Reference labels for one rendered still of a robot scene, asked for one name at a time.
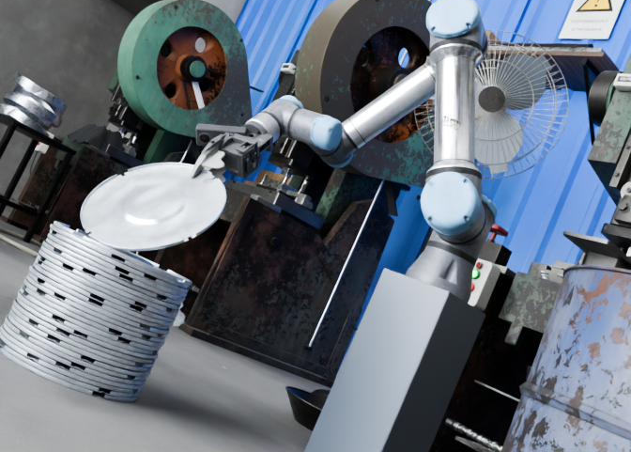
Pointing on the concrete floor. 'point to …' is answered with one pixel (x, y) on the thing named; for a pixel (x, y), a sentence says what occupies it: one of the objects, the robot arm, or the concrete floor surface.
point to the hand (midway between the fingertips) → (192, 174)
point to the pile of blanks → (90, 319)
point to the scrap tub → (580, 369)
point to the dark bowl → (305, 406)
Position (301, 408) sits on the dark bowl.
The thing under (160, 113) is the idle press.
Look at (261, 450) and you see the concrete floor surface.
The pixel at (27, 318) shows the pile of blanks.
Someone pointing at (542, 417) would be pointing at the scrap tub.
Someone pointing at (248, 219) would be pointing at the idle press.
